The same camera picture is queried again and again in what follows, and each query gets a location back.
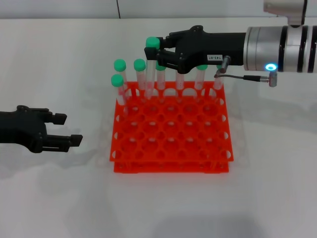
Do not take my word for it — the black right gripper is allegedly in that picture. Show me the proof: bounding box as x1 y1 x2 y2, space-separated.
144 24 247 75

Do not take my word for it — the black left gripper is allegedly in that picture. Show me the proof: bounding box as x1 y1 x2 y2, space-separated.
0 105 83 154

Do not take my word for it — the green capped test tube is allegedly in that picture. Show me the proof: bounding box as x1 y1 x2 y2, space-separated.
194 64 209 102
144 36 161 100
113 59 129 96
175 71 186 102
155 61 167 103
133 59 147 102
210 64 225 100
110 74 129 117

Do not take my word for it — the orange test tube rack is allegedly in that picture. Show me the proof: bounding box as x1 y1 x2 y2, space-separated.
109 81 235 174

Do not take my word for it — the right gripper cable with plugs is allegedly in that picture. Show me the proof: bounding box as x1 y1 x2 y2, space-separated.
213 56 278 88

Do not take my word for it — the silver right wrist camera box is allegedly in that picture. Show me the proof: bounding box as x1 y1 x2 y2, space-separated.
263 0 308 27

